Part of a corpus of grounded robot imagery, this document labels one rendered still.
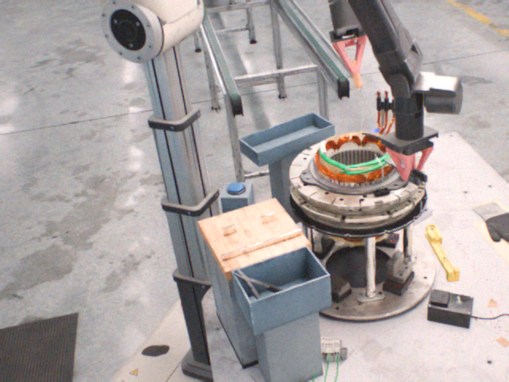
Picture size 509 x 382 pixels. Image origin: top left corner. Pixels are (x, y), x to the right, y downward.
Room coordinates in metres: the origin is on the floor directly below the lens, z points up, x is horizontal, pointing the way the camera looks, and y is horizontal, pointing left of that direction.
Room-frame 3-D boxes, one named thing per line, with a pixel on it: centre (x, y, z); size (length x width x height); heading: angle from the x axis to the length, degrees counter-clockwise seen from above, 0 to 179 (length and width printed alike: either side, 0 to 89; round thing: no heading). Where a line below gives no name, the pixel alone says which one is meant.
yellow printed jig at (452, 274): (1.32, -0.39, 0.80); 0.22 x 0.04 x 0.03; 3
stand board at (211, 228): (1.11, 0.08, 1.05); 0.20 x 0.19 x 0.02; 20
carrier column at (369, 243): (1.16, -0.18, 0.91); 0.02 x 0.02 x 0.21
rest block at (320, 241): (1.35, -0.07, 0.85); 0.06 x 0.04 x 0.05; 148
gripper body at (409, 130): (1.12, -0.26, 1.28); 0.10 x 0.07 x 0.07; 118
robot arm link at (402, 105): (1.12, -0.26, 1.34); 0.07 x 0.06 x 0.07; 62
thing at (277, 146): (1.56, -0.02, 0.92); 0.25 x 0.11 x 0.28; 119
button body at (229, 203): (1.34, 0.13, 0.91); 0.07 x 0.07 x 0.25; 80
